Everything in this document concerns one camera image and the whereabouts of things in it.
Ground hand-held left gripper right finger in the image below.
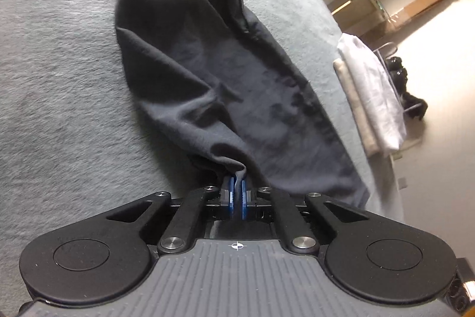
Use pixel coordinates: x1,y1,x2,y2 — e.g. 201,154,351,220
240,179,372,254

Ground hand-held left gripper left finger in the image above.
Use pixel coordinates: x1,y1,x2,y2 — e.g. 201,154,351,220
107,174,237,254

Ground dark navy pants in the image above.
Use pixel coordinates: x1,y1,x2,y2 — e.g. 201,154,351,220
113,0,370,221

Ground folded beige cloth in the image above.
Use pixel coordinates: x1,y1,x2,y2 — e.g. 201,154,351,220
333,58,381,156

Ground folded white cloth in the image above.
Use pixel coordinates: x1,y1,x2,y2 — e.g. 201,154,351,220
337,33,407,156

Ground grey bed blanket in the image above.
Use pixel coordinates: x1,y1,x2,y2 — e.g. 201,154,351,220
0,0,405,317

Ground long cardboard box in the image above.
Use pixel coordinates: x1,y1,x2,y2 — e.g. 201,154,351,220
389,0,456,30

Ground white wire rack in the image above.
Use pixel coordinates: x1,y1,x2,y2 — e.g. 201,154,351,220
373,42,424,151

